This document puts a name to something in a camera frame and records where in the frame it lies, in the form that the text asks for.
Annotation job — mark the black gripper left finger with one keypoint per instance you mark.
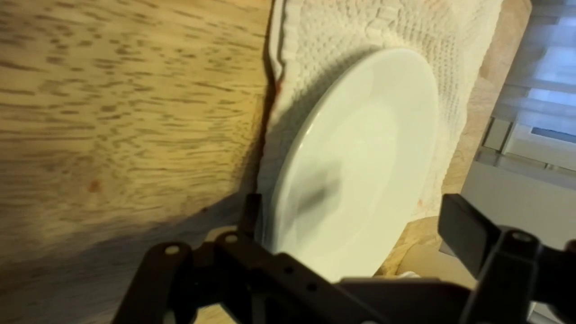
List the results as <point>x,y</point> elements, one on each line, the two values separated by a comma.
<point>252,282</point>

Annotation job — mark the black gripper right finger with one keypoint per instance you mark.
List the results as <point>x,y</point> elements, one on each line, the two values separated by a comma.
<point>515,277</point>

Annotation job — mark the white round plate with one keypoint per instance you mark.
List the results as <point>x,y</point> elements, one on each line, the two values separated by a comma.
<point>360,163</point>

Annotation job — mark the flat white paper towel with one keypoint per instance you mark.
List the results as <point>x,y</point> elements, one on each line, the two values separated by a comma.
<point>360,30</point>

